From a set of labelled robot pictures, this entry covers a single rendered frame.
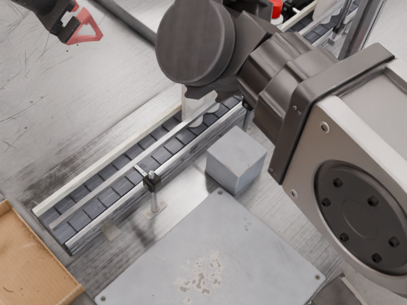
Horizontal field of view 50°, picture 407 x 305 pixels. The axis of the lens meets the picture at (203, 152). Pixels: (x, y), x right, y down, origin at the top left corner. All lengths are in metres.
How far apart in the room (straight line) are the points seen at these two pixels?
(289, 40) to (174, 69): 0.10
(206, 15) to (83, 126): 0.80
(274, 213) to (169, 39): 0.68
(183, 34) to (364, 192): 0.20
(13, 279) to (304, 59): 0.79
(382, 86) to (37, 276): 0.80
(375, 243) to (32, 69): 1.11
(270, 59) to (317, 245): 0.69
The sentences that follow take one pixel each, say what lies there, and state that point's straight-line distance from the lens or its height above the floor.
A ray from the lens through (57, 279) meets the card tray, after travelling 0.97.
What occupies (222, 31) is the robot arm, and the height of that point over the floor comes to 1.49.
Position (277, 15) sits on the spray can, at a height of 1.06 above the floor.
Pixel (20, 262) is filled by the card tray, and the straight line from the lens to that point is 1.00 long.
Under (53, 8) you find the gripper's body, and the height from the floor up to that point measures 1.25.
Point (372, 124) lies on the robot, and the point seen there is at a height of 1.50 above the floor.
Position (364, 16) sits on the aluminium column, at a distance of 1.20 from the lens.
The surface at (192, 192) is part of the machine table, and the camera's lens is 1.02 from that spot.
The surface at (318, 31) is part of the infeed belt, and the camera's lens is 1.35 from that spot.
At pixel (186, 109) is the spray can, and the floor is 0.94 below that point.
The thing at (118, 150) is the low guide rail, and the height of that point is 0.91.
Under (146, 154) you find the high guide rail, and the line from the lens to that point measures 0.92.
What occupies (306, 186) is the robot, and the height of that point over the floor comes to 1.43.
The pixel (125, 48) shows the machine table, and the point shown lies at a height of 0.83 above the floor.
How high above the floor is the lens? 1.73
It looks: 57 degrees down
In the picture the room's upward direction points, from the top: 4 degrees clockwise
